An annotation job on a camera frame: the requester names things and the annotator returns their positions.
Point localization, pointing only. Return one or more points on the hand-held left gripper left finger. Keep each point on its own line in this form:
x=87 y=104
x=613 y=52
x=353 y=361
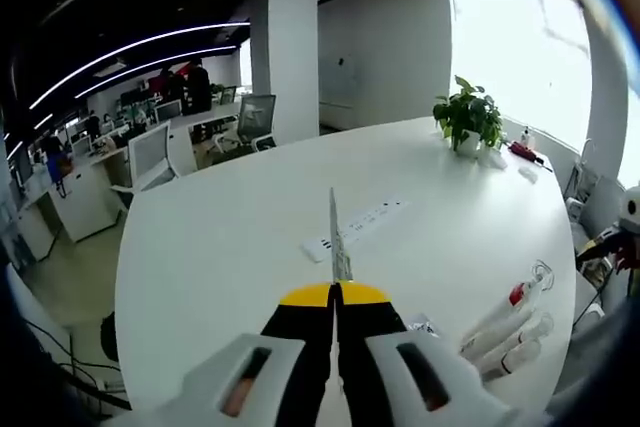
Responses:
x=300 y=347

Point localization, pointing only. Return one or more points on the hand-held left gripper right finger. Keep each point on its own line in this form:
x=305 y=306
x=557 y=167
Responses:
x=365 y=347

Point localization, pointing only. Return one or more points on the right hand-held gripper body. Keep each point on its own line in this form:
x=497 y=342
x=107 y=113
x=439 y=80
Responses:
x=631 y=209

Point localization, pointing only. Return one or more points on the gold foil packet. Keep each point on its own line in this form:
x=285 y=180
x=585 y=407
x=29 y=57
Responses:
x=340 y=247

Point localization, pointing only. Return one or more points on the small white skincare bottle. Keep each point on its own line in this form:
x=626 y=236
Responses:
x=515 y=339

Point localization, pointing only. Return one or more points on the white skincare bottle red collar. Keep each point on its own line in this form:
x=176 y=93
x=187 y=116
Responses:
x=492 y=319

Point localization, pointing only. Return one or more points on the small white pump bottle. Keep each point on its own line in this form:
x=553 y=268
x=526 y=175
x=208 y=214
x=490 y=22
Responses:
x=526 y=137

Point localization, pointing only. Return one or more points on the person's dark clothing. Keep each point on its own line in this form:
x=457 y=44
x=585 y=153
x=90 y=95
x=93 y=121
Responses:
x=610 y=347

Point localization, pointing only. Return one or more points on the white power strip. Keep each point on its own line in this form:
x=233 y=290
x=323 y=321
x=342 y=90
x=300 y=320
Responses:
x=370 y=224

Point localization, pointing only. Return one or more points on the red tool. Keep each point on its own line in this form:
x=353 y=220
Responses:
x=522 y=151

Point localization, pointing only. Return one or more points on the potted green plant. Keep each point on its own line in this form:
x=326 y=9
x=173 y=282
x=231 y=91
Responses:
x=470 y=112

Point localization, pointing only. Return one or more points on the black bag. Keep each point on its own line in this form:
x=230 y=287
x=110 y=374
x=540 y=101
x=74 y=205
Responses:
x=109 y=337

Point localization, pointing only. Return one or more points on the grey mesh office chair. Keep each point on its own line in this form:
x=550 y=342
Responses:
x=256 y=119

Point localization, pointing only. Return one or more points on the white backed office chair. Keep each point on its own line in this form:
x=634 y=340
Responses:
x=150 y=152

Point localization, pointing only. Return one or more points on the white desk cabinet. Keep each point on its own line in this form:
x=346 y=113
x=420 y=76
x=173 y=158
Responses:
x=85 y=197

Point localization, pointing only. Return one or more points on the ceiling light strip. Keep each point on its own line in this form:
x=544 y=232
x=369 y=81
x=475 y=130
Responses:
x=175 y=35
x=150 y=64

